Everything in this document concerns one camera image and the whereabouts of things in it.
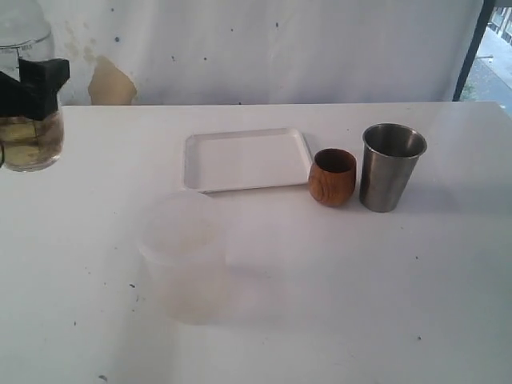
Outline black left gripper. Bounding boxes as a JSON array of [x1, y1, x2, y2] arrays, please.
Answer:
[[0, 58, 70, 121]]

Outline clear dome shaker lid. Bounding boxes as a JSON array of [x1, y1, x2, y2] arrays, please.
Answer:
[[1, 0, 52, 48]]

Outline brown chocolate pieces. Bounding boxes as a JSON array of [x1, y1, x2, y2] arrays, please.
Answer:
[[1, 112, 64, 172]]

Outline clear plastic shaker cup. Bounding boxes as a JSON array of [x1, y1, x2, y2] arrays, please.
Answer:
[[1, 18, 70, 172]]

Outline brown wooden bowl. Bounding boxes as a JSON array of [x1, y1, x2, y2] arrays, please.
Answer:
[[308, 148, 357, 207]]

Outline stainless steel cup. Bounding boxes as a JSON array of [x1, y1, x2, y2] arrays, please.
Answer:
[[359, 123, 427, 213]]

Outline white rectangular tray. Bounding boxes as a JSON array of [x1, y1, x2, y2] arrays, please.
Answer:
[[182, 127, 312, 193]]

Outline translucent plastic container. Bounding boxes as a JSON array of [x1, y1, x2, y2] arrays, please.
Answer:
[[137, 190, 229, 325]]

